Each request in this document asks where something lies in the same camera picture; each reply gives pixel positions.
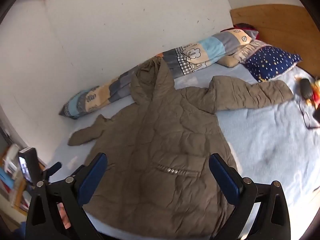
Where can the beige pillow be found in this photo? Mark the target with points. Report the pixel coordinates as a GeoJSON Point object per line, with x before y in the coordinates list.
{"type": "Point", "coordinates": [228, 61]}

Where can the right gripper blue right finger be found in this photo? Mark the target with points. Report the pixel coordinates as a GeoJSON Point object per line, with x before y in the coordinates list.
{"type": "Point", "coordinates": [239, 192]}

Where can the red dark garment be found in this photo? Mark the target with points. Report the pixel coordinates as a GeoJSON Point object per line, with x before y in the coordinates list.
{"type": "Point", "coordinates": [244, 26]}

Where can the olive quilted hooded coat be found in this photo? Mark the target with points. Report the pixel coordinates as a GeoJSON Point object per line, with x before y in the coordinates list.
{"type": "Point", "coordinates": [158, 182]}

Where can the wooden headboard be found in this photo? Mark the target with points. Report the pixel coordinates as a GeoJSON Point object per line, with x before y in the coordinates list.
{"type": "Point", "coordinates": [288, 27]}

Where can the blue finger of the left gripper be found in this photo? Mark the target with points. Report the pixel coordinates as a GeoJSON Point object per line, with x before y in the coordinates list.
{"type": "Point", "coordinates": [53, 169]}

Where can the black hairbrush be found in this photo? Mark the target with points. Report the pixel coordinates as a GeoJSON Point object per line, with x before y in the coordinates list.
{"type": "Point", "coordinates": [306, 89]}

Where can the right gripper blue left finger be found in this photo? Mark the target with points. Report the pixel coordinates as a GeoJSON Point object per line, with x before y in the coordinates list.
{"type": "Point", "coordinates": [78, 193]}

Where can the wooden shelf with clutter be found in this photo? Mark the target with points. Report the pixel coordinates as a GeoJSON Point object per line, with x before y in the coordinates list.
{"type": "Point", "coordinates": [14, 200]}

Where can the navy star pattern pillow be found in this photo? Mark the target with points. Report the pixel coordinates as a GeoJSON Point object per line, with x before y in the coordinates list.
{"type": "Point", "coordinates": [269, 62]}

